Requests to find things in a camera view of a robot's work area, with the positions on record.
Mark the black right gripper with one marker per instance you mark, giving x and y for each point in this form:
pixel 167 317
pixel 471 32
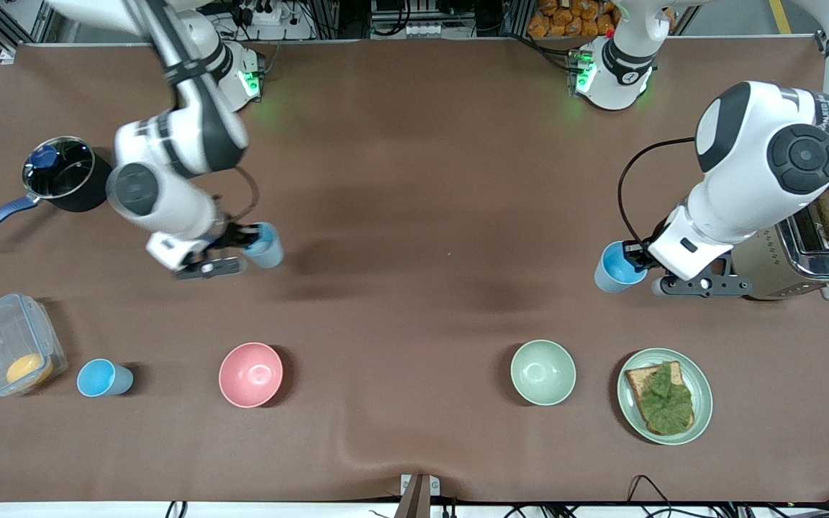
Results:
pixel 229 235

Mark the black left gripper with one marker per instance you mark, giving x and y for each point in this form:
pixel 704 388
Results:
pixel 639 252

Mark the blue plastic cup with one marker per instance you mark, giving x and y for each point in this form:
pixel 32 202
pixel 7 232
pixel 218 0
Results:
pixel 269 252
pixel 101 378
pixel 610 272

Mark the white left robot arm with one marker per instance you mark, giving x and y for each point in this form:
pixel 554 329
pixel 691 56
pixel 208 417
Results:
pixel 745 165

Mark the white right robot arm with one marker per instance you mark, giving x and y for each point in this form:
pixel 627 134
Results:
pixel 170 144

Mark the brown bread slice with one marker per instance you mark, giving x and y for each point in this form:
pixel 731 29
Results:
pixel 636 381

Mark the pink bowl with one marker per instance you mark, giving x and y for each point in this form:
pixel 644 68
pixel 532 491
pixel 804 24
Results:
pixel 250 374

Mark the pale green bowl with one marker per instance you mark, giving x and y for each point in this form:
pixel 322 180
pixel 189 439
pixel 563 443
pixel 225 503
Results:
pixel 542 373

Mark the green lettuce leaf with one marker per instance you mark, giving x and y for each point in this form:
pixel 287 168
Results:
pixel 666 403

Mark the pale green plate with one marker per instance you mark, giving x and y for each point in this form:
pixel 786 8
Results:
pixel 702 392

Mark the beige chrome toaster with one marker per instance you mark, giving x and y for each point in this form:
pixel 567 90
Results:
pixel 817 259

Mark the glass lid with blue knob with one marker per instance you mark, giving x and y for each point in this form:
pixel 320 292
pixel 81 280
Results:
pixel 62 169

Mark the white power strip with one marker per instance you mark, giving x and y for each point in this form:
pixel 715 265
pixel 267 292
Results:
pixel 265 14

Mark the bag of orange buns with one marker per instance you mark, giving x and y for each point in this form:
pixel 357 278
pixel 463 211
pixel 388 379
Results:
pixel 565 18

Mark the orange round food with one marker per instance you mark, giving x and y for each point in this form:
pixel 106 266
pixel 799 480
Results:
pixel 29 369

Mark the aluminium corner bracket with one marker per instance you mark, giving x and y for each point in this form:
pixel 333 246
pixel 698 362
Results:
pixel 7 55

